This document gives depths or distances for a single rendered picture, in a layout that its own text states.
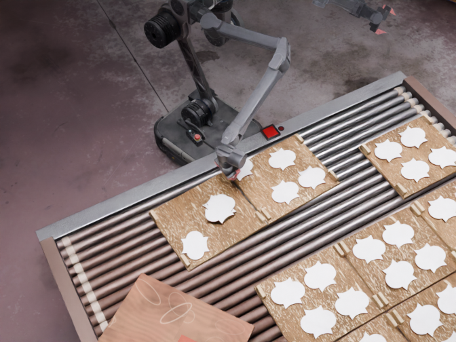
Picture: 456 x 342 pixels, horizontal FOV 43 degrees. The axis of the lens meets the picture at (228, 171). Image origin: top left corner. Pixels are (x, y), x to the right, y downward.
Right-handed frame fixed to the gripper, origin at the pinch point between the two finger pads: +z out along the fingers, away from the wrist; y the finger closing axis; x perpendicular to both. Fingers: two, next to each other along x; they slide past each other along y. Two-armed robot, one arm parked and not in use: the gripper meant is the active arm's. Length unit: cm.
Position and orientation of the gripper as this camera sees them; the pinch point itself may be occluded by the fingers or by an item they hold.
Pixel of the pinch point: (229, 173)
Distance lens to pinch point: 256.6
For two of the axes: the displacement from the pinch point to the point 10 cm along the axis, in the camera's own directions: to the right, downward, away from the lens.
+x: 8.1, -5.6, 1.7
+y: 5.6, 6.7, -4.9
